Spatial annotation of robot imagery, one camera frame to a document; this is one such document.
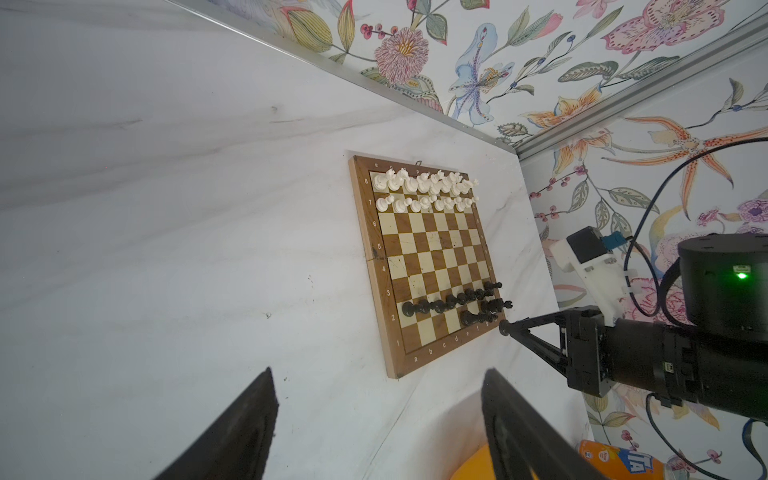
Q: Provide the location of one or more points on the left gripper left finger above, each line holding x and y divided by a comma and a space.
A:
236, 445

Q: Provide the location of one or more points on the orange drink can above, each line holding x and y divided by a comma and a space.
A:
621, 464

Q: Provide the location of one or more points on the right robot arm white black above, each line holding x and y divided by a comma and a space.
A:
724, 283

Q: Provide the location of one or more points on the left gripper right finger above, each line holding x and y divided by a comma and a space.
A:
522, 443

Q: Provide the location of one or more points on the yellow plastic tray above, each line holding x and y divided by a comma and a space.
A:
480, 466

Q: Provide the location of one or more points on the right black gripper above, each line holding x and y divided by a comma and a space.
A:
675, 364

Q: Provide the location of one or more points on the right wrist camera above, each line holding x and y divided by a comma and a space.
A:
592, 257

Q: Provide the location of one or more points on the wooden chess board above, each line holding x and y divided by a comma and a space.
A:
433, 282

